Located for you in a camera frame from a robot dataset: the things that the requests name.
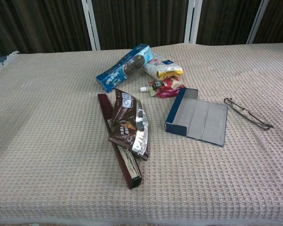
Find blue glasses case grey lining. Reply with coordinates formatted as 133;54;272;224
165;87;228;147

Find thin-framed eyeglasses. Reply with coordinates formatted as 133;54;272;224
224;97;274;131

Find brown foil snack bag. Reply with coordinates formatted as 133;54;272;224
108;88;150;161

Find red drink pouch white cap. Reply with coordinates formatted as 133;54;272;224
140;77;186;98

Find white yellow snack bag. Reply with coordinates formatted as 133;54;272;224
142;50;184;82

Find blue cookie box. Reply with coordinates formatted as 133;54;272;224
96;43;154;93

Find long dark chocolate bar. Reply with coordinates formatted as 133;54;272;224
97;93;142;190

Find beige waffle weave blanket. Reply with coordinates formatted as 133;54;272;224
0;43;283;226

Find dark brown curtain panel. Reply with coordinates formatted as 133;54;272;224
252;0;283;45
91;0;190;50
196;0;261;45
0;0;93;58

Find grey metal rail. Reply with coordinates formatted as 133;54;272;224
183;0;203;45
81;0;101;51
246;0;270;45

